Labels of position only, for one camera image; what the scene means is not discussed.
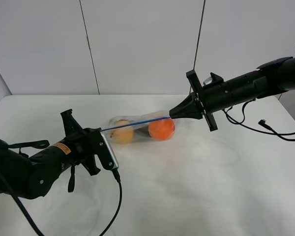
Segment black cable with plug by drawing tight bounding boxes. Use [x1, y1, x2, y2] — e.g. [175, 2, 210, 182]
[222, 98, 295, 142]

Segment black left camera cable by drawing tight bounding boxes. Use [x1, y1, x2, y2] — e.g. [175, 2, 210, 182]
[0, 157, 123, 236]

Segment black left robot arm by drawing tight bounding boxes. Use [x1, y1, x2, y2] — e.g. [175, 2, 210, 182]
[0, 110, 102, 200]

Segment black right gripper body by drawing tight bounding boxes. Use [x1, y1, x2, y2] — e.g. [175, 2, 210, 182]
[186, 70, 232, 131]

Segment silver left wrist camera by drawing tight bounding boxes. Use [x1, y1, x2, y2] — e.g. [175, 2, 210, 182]
[95, 131, 119, 170]

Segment yellow lemon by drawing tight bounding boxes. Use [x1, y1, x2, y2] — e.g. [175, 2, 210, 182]
[109, 126, 134, 144]

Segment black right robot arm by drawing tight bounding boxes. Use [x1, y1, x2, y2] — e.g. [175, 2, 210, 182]
[169, 57, 295, 131]

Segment orange fruit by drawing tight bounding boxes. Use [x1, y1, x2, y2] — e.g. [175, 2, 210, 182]
[148, 119, 176, 141]

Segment dark purple eggplant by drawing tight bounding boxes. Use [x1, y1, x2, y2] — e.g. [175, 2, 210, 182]
[133, 123, 151, 138]

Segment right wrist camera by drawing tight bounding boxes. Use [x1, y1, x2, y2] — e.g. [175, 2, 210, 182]
[203, 72, 224, 88]

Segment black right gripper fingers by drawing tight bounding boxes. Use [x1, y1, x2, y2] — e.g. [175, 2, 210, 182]
[169, 92, 204, 119]

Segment clear zip bag blue zipper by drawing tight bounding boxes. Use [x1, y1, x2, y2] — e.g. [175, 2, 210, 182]
[101, 111, 176, 145]

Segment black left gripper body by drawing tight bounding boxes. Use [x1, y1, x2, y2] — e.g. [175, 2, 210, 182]
[49, 109, 100, 176]

